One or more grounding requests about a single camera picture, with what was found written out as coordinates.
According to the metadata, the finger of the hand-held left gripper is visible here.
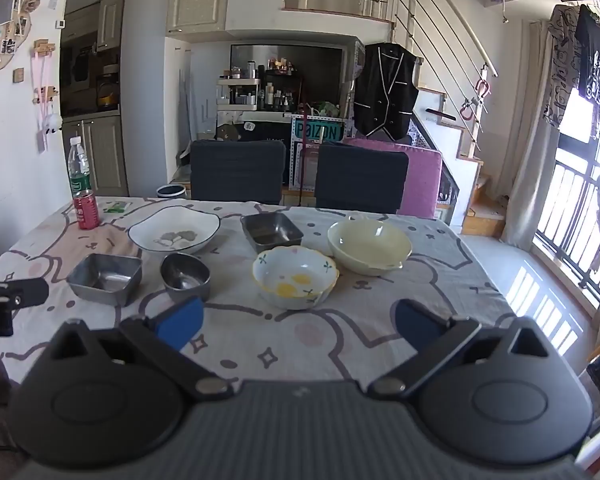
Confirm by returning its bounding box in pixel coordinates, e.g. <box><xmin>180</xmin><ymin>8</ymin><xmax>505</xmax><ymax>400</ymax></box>
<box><xmin>0</xmin><ymin>277</ymin><xmax>50</xmax><ymax>309</ymax></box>

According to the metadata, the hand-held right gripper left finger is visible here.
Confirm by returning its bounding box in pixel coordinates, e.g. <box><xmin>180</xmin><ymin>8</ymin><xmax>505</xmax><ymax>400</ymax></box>
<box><xmin>50</xmin><ymin>295</ymin><xmax>236</xmax><ymax>403</ymax></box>

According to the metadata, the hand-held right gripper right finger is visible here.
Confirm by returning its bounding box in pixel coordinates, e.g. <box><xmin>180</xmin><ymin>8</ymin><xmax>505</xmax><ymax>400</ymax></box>
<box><xmin>367</xmin><ymin>298</ymin><xmax>552</xmax><ymax>400</ymax></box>

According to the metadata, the cream bowl with handles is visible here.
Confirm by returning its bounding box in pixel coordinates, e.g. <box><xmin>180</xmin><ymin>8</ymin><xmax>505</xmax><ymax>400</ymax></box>
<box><xmin>327</xmin><ymin>219</ymin><xmax>413</xmax><ymax>277</ymax></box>

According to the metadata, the white plate with blue rim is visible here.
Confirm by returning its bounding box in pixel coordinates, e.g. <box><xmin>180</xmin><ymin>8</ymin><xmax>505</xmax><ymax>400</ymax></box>
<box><xmin>127</xmin><ymin>208</ymin><xmax>222</xmax><ymax>256</ymax></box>

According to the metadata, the small square steel dish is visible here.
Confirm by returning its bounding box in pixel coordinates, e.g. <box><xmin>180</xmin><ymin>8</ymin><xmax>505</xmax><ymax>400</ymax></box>
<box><xmin>240</xmin><ymin>212</ymin><xmax>304</xmax><ymax>255</ymax></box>

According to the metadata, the oval steel bowl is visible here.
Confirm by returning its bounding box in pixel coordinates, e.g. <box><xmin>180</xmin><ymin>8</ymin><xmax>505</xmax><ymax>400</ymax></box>
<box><xmin>160</xmin><ymin>253</ymin><xmax>212</xmax><ymax>303</ymax></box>

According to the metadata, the large square steel dish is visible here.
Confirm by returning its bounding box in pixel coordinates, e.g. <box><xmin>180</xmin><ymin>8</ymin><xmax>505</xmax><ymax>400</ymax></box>
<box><xmin>66</xmin><ymin>253</ymin><xmax>143</xmax><ymax>307</ymax></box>

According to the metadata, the printed bear tablecloth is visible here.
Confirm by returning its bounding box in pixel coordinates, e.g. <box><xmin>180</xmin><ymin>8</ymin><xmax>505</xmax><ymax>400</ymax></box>
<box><xmin>0</xmin><ymin>196</ymin><xmax>518</xmax><ymax>411</ymax></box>

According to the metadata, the red drink can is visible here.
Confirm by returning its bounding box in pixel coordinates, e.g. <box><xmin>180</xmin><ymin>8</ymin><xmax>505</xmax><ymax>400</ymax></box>
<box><xmin>74</xmin><ymin>190</ymin><xmax>101</xmax><ymax>231</ymax></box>

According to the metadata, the floral bowl with yellow rim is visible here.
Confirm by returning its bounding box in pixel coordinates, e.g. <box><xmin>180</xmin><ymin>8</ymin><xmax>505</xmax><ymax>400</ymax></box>
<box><xmin>252</xmin><ymin>246</ymin><xmax>340</xmax><ymax>310</ymax></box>

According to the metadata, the clear plastic water bottle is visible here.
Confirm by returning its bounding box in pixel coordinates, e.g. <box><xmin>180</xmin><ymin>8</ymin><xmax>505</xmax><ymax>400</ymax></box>
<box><xmin>68</xmin><ymin>136</ymin><xmax>92</xmax><ymax>198</ymax></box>

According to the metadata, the pink chair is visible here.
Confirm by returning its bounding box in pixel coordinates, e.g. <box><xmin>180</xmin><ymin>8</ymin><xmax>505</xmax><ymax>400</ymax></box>
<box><xmin>345</xmin><ymin>137</ymin><xmax>443</xmax><ymax>220</ymax></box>

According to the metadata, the beige lower cabinet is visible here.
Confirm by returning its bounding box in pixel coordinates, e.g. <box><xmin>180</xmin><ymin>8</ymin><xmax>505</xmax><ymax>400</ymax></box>
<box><xmin>62</xmin><ymin>115</ymin><xmax>128</xmax><ymax>198</ymax></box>

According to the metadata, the beige cabinet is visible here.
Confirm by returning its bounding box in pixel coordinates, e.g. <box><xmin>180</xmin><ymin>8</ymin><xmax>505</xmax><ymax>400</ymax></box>
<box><xmin>167</xmin><ymin>0</ymin><xmax>231</xmax><ymax>36</ymax></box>
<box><xmin>62</xmin><ymin>115</ymin><xmax>128</xmax><ymax>198</ymax></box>

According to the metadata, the dark grey chair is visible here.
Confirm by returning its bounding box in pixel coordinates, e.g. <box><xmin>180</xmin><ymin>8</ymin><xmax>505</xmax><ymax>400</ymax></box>
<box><xmin>190</xmin><ymin>139</ymin><xmax>287</xmax><ymax>206</ymax></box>
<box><xmin>315</xmin><ymin>142</ymin><xmax>410</xmax><ymax>215</ymax></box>

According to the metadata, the black window railing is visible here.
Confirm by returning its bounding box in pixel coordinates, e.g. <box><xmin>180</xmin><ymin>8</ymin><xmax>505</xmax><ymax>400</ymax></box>
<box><xmin>532</xmin><ymin>160</ymin><xmax>600</xmax><ymax>311</ymax></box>

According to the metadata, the beige curtain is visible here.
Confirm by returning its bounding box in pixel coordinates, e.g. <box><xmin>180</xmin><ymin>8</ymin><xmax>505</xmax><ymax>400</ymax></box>
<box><xmin>500</xmin><ymin>20</ymin><xmax>561</xmax><ymax>251</ymax></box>

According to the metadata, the teal sign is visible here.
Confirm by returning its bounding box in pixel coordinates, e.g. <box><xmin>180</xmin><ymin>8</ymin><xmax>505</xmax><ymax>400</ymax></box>
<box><xmin>294</xmin><ymin>119</ymin><xmax>343</xmax><ymax>143</ymax></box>

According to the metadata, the white bottle rack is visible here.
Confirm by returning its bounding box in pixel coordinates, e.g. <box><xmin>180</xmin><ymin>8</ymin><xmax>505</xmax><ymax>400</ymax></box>
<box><xmin>216</xmin><ymin>77</ymin><xmax>261</xmax><ymax>111</ymax></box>

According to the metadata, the black vest with white trim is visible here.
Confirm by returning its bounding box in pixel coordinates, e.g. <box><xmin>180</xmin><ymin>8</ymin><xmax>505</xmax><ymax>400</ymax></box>
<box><xmin>352</xmin><ymin>43</ymin><xmax>420</xmax><ymax>138</ymax></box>

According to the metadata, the patterned hanging garment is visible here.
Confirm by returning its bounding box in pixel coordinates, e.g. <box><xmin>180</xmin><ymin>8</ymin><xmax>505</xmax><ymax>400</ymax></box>
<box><xmin>542</xmin><ymin>4</ymin><xmax>581</xmax><ymax>126</ymax></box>

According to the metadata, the stair railing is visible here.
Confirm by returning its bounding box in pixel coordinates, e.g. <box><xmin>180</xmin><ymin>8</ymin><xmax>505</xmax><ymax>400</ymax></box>
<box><xmin>285</xmin><ymin>0</ymin><xmax>498</xmax><ymax>161</ymax></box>

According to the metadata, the beige upper cabinet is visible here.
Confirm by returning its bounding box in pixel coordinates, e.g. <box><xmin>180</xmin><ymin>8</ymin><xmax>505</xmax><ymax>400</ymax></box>
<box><xmin>167</xmin><ymin>0</ymin><xmax>231</xmax><ymax>36</ymax></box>

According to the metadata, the black hanging t-shirt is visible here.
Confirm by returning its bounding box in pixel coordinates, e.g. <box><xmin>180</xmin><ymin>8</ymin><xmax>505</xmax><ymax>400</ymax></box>
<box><xmin>575</xmin><ymin>4</ymin><xmax>600</xmax><ymax>111</ymax></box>

